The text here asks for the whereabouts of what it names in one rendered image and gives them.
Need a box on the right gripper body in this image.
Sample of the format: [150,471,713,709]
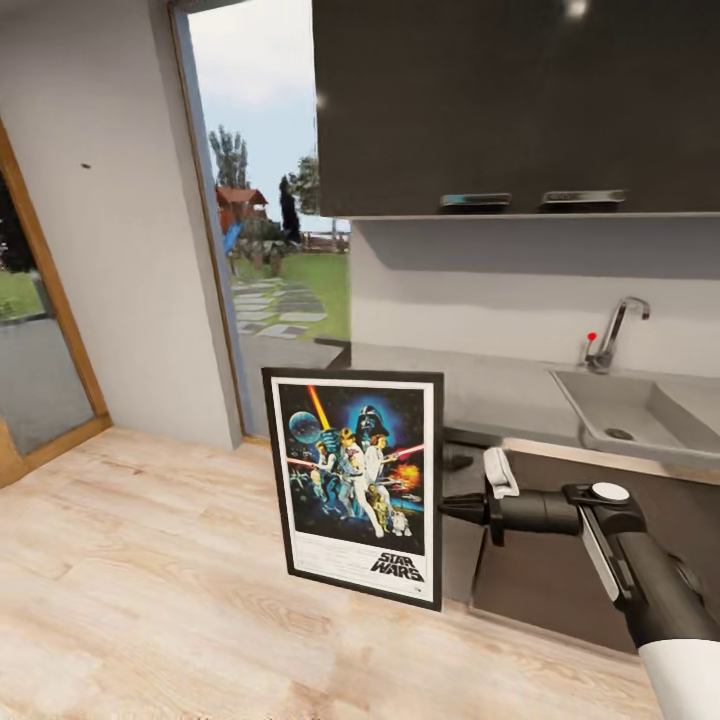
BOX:
[485,476,548,546]

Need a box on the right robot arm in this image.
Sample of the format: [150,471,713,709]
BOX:
[437,447,720,720]

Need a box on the poster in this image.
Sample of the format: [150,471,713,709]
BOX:
[261,367,444,613]

